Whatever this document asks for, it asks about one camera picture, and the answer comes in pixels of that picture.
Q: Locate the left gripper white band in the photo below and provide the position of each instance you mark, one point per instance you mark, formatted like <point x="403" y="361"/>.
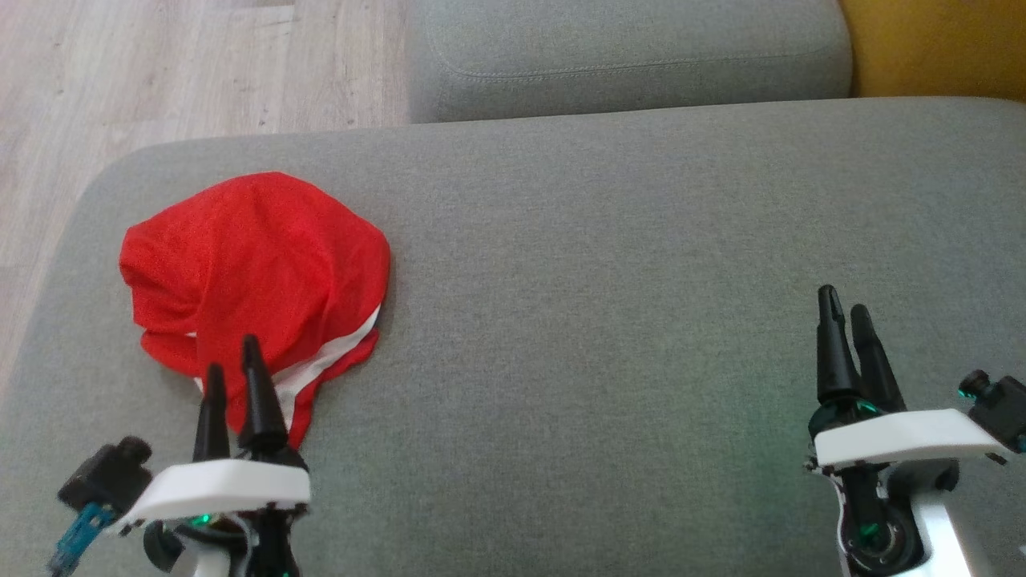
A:
<point x="224" y="485"/>

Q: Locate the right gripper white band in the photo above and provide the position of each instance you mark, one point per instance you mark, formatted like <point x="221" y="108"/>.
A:
<point x="898" y="437"/>

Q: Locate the red and white jersey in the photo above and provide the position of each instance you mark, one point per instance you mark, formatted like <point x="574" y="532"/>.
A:
<point x="256" y="256"/>

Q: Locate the grey fabric sofa seat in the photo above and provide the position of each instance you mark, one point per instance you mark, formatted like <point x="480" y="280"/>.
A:
<point x="601" y="320"/>

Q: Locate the yellow upholstered furniture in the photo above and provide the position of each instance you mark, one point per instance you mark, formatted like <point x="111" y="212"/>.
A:
<point x="938" y="44"/>

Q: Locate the grey sofa back cushion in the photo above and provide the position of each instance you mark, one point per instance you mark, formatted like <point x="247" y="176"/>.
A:
<point x="625" y="56"/>

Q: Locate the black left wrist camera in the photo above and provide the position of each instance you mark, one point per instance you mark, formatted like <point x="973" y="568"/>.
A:
<point x="108" y="477"/>

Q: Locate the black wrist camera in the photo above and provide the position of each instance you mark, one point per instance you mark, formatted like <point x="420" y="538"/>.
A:
<point x="998" y="405"/>
<point x="108" y="477"/>

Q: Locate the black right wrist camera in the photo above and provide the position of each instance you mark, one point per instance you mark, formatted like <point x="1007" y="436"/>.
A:
<point x="998" y="405"/>

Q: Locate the blue left camera connector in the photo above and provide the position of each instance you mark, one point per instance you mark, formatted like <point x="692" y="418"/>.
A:
<point x="76" y="541"/>

